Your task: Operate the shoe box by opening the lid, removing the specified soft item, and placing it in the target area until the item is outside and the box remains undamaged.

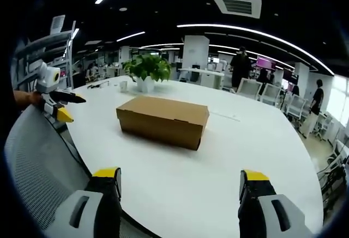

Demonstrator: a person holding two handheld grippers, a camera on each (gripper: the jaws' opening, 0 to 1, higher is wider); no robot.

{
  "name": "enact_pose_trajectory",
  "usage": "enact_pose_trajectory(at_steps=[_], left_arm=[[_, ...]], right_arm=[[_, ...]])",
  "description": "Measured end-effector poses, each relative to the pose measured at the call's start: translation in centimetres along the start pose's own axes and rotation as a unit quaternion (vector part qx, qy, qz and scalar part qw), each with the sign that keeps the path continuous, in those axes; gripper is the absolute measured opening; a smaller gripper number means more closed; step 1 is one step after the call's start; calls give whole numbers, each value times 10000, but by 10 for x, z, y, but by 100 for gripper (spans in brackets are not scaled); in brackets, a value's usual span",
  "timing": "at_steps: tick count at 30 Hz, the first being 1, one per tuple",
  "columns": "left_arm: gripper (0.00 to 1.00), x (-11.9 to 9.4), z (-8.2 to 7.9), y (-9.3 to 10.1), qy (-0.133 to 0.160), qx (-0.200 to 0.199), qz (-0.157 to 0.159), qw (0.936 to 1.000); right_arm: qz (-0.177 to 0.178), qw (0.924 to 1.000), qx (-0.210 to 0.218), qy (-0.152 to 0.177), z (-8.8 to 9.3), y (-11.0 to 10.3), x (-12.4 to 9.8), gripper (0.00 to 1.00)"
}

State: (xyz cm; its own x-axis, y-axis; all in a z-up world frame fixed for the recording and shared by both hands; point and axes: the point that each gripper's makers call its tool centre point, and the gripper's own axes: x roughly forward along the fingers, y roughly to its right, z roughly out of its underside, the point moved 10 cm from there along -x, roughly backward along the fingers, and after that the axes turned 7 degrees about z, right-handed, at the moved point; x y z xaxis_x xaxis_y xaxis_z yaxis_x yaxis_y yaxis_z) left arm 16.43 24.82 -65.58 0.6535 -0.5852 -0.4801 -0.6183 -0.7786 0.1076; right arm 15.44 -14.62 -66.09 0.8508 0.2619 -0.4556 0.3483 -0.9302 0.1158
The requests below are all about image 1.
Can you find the brown cardboard shoe box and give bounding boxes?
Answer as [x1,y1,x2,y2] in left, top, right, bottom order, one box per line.
[116,95,210,151]

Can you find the white mesh office chair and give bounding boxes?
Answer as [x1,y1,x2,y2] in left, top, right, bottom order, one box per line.
[259,83,282,107]
[285,94,308,126]
[236,77,263,99]

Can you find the purple display screen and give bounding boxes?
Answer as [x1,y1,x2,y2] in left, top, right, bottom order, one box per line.
[256,55,276,72]

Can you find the ceiling air conditioner vent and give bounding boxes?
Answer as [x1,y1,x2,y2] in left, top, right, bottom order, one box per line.
[211,0,262,20]

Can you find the green potted plant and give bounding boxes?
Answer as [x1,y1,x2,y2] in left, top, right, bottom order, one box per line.
[122,54,172,83]

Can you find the white office desk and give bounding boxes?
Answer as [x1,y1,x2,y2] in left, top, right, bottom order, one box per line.
[177,68,232,89]

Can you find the white square pillar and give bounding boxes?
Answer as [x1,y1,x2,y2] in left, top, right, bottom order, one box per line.
[183,35,210,71]

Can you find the white metal shelving rack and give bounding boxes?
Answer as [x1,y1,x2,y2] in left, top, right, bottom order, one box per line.
[13,20,77,91]

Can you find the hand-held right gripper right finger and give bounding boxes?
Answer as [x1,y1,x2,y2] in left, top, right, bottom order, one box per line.
[238,169,313,238]

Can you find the white plant pot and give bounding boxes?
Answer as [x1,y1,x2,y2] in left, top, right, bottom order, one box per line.
[136,76,155,93]

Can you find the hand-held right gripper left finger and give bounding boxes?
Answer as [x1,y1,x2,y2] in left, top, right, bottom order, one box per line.
[45,167,122,238]

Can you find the grey mesh office chair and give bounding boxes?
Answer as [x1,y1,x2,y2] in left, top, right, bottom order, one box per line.
[3,104,91,233]

